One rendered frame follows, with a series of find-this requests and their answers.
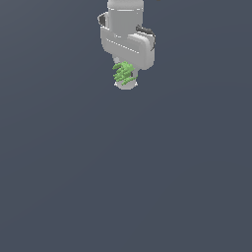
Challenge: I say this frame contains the green leafy object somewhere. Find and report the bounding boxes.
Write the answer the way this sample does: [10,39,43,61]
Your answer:
[111,60,136,87]

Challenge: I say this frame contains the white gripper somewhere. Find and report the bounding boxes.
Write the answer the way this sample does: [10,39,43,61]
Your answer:
[111,56,140,91]

